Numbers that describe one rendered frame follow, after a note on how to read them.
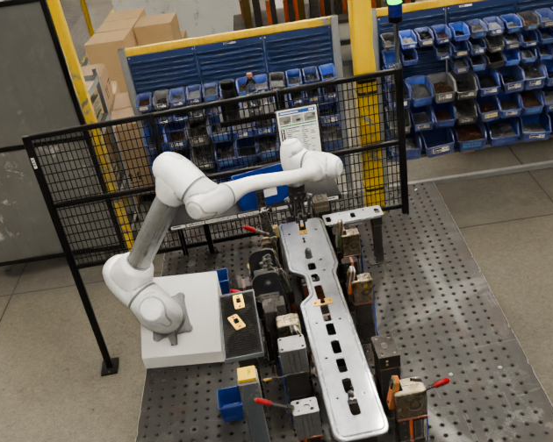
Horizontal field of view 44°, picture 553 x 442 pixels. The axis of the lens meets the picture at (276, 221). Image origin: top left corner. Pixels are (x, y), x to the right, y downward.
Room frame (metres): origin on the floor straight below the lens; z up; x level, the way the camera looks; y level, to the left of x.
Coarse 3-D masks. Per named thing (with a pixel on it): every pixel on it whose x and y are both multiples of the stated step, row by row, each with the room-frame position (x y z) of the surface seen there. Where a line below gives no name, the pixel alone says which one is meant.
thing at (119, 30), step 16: (112, 16) 7.58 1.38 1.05; (128, 16) 7.46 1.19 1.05; (144, 16) 7.63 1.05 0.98; (160, 16) 7.23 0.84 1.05; (176, 16) 7.28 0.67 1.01; (96, 32) 7.00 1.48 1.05; (112, 32) 6.88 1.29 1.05; (128, 32) 6.80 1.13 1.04; (144, 32) 6.94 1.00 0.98; (160, 32) 6.93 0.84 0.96; (176, 32) 7.10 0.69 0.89; (96, 48) 6.58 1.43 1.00; (112, 48) 6.56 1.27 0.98; (176, 48) 6.93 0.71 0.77; (112, 64) 6.57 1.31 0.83; (112, 80) 6.58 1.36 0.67
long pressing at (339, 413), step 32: (288, 224) 2.85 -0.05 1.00; (320, 224) 2.80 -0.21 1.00; (288, 256) 2.57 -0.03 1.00; (320, 256) 2.53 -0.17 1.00; (320, 320) 2.09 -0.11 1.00; (352, 320) 2.07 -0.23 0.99; (320, 352) 1.91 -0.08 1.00; (352, 352) 1.89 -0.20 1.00; (320, 384) 1.75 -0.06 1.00; (352, 384) 1.73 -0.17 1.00; (352, 416) 1.59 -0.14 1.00; (384, 416) 1.57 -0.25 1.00
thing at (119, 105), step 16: (96, 64) 5.91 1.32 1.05; (112, 96) 5.83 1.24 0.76; (128, 96) 5.82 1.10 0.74; (112, 112) 5.49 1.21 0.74; (128, 112) 5.43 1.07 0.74; (128, 128) 5.16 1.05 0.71; (112, 144) 5.56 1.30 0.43; (128, 144) 5.15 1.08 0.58; (128, 160) 5.16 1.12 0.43; (144, 160) 5.17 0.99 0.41; (128, 176) 5.15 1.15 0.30; (144, 176) 5.16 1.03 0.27; (144, 192) 5.16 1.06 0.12
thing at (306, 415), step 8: (296, 400) 1.64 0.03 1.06; (304, 400) 1.63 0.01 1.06; (312, 400) 1.63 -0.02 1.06; (296, 408) 1.60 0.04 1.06; (304, 408) 1.60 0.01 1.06; (312, 408) 1.59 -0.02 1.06; (296, 416) 1.57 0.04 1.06; (304, 416) 1.57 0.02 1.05; (312, 416) 1.58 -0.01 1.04; (296, 424) 1.57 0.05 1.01; (304, 424) 1.57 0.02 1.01; (312, 424) 1.58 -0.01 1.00; (320, 424) 1.58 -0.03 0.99; (296, 432) 1.60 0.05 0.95; (304, 432) 1.58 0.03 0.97; (312, 432) 1.58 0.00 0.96; (320, 432) 1.58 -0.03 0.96; (304, 440) 1.58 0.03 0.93; (312, 440) 1.58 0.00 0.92; (320, 440) 1.58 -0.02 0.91
